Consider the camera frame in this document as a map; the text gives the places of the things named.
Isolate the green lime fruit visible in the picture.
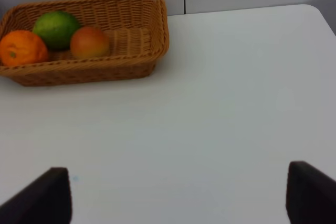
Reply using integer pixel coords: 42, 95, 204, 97
32, 10, 81, 50

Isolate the red-yellow peach fruit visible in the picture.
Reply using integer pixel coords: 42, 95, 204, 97
70, 26, 110, 59

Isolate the orange tangerine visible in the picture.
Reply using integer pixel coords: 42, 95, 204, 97
1, 30, 49, 67

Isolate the orange wicker basket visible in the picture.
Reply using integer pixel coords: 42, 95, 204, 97
1, 0, 169, 87

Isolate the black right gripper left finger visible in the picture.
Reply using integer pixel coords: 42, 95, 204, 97
1, 167, 72, 223

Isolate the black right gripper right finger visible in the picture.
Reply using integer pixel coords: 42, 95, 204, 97
286, 161, 335, 223

